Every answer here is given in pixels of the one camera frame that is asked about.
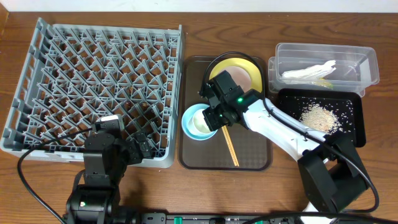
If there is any yellow plate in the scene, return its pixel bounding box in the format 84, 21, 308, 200
209, 58, 263, 93

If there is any light blue bowl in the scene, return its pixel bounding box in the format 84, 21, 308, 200
182, 103, 217, 141

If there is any white bowl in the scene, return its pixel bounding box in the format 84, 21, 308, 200
225, 66, 251, 92

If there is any white cup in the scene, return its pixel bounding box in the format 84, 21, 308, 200
193, 109, 211, 134

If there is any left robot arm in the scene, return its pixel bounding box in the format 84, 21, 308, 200
64, 130, 150, 223

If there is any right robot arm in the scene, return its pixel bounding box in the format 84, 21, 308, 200
199, 71, 374, 223

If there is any rice food waste pile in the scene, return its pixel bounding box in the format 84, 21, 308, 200
299, 104, 342, 134

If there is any grey dishwasher rack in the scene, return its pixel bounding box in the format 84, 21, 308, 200
1, 19, 184, 168

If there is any black waste tray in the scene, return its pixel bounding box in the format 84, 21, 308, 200
277, 88, 366, 147

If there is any wooden chopstick right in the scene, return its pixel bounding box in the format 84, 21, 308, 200
223, 125, 240, 167

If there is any wooden chopstick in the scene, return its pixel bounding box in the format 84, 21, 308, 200
221, 126, 239, 167
223, 125, 240, 167

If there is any wooden chopstick left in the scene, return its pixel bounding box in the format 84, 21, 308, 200
221, 126, 239, 167

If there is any dark brown serving tray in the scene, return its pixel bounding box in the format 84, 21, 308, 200
178, 56, 272, 171

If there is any clear plastic bin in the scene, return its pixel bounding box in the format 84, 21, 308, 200
268, 43, 380, 96

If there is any yellow green wrapper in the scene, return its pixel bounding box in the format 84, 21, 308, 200
315, 78, 333, 89

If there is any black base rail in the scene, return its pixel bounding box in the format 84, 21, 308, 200
138, 213, 314, 224

